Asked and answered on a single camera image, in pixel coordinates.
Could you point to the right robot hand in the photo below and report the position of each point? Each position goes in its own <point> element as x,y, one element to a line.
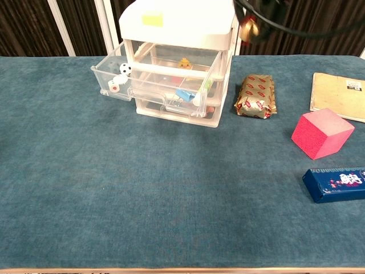
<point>266,31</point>

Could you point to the small gold bell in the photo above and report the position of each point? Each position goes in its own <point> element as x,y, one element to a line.
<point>249,28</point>

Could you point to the clear plastic drawer with trinkets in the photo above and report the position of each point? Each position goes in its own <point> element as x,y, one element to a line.
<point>148,94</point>

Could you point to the white plastic drawer cabinet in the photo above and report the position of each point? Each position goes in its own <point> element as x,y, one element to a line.
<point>182,31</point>

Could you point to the gold foil snack packet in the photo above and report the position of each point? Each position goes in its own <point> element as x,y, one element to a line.
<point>255,97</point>

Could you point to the small green trinket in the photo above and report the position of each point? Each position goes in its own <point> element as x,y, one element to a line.
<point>208,85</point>

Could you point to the yellow duck toy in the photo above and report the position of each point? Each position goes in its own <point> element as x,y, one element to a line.
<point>185,63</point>

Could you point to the brown spiral notebook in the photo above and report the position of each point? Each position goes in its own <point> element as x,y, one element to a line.
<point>336,97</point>

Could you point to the small orange red trinket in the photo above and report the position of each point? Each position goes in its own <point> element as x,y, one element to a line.
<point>211,110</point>

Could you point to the small white cap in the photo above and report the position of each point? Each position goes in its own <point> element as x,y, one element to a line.
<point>196,100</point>

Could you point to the blue binder clip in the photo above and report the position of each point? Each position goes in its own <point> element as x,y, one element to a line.
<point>184,94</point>

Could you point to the yellow sticky note pad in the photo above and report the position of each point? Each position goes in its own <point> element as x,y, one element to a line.
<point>152,20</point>

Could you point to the pink foam cube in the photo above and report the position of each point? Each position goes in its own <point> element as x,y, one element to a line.
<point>316,137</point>

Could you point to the small soccer ball bead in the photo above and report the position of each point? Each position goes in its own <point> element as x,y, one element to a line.
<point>125,69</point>

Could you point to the white die red dots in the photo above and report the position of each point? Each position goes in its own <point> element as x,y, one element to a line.
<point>113,86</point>

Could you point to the dark blue printed box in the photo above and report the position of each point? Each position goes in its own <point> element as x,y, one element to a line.
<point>336,185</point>

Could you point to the teal felt table mat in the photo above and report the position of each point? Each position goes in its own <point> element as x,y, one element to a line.
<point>142,185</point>

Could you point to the dark pleated curtain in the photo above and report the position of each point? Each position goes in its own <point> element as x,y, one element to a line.
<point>22,28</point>

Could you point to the white aluminium frame post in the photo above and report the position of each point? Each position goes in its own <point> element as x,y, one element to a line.
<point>362,53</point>
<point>61,28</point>
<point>107,28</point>

